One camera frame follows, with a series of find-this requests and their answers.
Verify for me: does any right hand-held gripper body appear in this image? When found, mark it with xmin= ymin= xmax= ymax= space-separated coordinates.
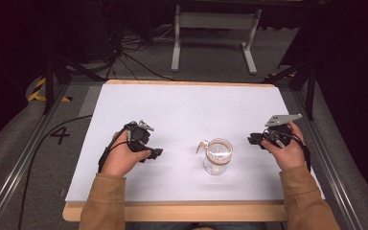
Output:
xmin=259 ymin=113 xmax=304 ymax=150

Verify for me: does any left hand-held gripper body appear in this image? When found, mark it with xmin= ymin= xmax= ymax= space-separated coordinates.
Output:
xmin=125 ymin=119 xmax=155 ymax=153

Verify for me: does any clear glass jar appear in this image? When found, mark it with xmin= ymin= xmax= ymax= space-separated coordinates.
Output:
xmin=195 ymin=137 xmax=234 ymax=176

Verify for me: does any person's right hand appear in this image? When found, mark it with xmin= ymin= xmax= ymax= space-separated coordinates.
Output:
xmin=261 ymin=121 xmax=307 ymax=172

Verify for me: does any person's left hand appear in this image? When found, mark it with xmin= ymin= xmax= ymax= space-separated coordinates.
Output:
xmin=100 ymin=129 xmax=152 ymax=178

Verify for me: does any white paper table cover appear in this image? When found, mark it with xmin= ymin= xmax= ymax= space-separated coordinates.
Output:
xmin=64 ymin=83 xmax=326 ymax=202

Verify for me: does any black tripod stand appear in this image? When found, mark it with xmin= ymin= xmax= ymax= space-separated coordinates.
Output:
xmin=41 ymin=47 xmax=106 ymax=115
xmin=262 ymin=57 xmax=317 ymax=122

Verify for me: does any yellow black hazard tape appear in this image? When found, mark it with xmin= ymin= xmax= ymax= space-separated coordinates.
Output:
xmin=28 ymin=77 xmax=73 ymax=104

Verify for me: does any white metal stand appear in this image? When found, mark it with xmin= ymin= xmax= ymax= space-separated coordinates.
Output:
xmin=171 ymin=4 xmax=263 ymax=76

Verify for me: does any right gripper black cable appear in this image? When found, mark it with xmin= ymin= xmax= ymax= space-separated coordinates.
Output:
xmin=276 ymin=129 xmax=311 ymax=173

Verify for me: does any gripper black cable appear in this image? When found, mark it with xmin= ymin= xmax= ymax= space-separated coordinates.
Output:
xmin=276 ymin=129 xmax=311 ymax=173
xmin=97 ymin=126 xmax=132 ymax=173

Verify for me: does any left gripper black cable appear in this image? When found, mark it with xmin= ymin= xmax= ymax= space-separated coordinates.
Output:
xmin=97 ymin=126 xmax=132 ymax=173

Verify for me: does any aluminium rail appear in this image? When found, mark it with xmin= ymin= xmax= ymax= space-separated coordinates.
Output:
xmin=291 ymin=89 xmax=365 ymax=230
xmin=0 ymin=83 xmax=70 ymax=230

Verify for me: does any bundle of floor cables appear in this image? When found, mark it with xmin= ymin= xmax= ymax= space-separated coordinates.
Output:
xmin=106 ymin=23 xmax=176 ymax=81

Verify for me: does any black floor cable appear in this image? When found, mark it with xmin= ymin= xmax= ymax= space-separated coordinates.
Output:
xmin=16 ymin=114 xmax=94 ymax=230

